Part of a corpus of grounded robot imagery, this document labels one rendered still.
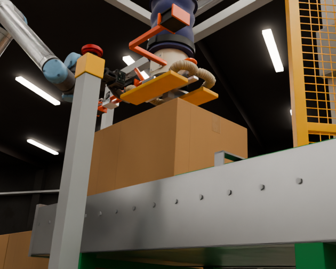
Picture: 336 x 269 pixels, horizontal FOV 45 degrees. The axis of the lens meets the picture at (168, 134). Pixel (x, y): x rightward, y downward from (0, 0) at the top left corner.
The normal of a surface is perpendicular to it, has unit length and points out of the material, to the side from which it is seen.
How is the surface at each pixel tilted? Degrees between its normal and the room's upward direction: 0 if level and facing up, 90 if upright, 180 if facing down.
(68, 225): 90
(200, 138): 90
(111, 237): 90
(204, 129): 90
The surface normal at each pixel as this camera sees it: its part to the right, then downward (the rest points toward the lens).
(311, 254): -0.74, -0.27
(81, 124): 0.66, -0.23
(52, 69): -0.18, -0.27
